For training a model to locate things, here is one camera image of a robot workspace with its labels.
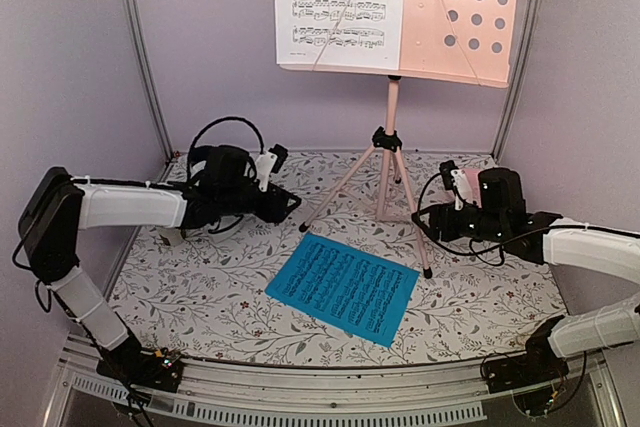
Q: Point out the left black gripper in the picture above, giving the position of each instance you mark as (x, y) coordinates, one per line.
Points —
(275, 209)

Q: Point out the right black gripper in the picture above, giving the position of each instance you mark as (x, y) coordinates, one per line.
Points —
(445, 215)

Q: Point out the blue sheet music page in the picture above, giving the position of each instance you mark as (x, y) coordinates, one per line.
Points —
(357, 292)

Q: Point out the white sheet music page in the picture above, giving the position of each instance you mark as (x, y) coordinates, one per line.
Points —
(338, 34)

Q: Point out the pink music stand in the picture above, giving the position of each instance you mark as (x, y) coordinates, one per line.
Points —
(462, 41)

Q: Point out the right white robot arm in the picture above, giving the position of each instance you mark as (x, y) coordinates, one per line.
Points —
(488, 206)

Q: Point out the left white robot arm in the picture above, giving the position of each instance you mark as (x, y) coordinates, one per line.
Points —
(221, 181)

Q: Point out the pink plate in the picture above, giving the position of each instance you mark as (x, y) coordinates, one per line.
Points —
(472, 182)

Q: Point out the white paper cup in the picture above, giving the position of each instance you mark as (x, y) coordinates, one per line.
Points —
(171, 236)

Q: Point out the floral table mat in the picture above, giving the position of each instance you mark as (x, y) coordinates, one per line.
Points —
(206, 297)

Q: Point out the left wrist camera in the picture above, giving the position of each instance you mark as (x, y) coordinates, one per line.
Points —
(269, 163)

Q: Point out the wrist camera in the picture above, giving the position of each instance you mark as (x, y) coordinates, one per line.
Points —
(269, 163)
(457, 182)

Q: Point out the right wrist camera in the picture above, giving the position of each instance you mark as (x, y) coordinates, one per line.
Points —
(457, 182)

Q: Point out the aluminium front rail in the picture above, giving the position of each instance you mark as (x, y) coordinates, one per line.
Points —
(216, 393)

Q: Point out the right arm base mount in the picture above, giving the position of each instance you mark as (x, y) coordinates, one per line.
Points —
(537, 364)

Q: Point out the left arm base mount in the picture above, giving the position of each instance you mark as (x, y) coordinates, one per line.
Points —
(133, 365)

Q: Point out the right aluminium frame post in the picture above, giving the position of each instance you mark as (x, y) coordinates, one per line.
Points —
(529, 18)

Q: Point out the aluminium frame post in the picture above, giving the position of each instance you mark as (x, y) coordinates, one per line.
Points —
(529, 18)
(135, 27)

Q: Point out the left aluminium frame post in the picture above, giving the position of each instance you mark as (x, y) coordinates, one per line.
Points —
(135, 27)

